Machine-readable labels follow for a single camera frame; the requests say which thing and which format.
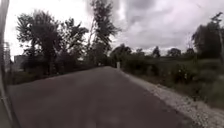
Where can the dark asphalt road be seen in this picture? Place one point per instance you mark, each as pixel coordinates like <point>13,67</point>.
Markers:
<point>96,100</point>

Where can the row of trees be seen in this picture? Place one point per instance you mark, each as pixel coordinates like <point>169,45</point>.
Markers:
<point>66,43</point>

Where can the green bushes and weeds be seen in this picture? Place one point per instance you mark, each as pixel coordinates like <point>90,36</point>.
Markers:
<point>180,75</point>

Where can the pale gravel strip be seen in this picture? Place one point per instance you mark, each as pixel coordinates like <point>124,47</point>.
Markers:
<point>186,107</point>

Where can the grass verge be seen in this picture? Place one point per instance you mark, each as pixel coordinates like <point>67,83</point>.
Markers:
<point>23,77</point>

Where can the pale building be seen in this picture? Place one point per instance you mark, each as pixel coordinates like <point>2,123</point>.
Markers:
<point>18,62</point>

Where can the dark tree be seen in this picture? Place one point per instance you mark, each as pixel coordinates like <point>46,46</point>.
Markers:
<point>208,40</point>

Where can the small pale post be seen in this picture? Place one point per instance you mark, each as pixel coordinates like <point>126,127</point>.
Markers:
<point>118,65</point>

